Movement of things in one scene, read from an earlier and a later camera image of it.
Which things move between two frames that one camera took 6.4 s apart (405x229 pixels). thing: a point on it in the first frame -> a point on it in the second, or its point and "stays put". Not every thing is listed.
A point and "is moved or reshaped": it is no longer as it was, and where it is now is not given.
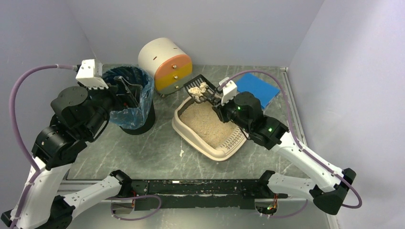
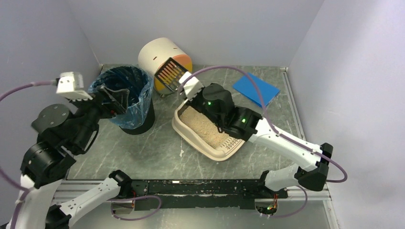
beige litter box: (231, 144) stays put
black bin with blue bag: (135, 92) stays put
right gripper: (219, 103) -> (196, 97)
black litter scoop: (201, 89) is moved or reshaped
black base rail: (167, 194) stays put
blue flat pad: (262, 90) stays put
